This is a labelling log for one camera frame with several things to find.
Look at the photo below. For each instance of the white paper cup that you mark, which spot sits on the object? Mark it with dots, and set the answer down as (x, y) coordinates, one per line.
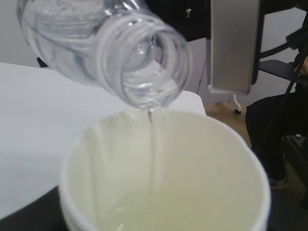
(169, 171)

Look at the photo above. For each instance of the black chair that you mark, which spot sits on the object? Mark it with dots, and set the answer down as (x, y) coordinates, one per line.
(296, 150)

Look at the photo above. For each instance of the clear water bottle green label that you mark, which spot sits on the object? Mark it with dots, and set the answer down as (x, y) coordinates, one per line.
(119, 45)

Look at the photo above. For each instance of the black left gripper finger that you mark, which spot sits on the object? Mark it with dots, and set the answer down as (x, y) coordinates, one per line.
(43, 214)

